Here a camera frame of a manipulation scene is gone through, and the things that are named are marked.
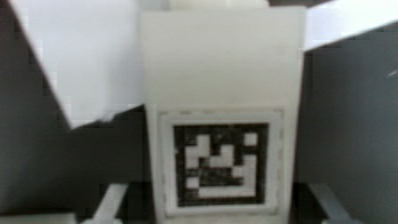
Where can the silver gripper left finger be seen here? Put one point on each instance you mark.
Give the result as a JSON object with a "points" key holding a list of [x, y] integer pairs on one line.
{"points": [[125, 206]]}

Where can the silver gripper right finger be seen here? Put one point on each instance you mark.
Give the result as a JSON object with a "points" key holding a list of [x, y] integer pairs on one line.
{"points": [[317, 208]]}

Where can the white table leg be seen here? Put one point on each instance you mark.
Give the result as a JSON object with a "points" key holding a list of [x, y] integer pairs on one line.
{"points": [[223, 48]]}

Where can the white square table top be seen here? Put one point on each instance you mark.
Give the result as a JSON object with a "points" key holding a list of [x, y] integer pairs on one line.
{"points": [[40, 219]]}

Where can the white marker base plate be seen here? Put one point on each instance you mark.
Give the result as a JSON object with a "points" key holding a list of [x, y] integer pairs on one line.
{"points": [[83, 36]]}

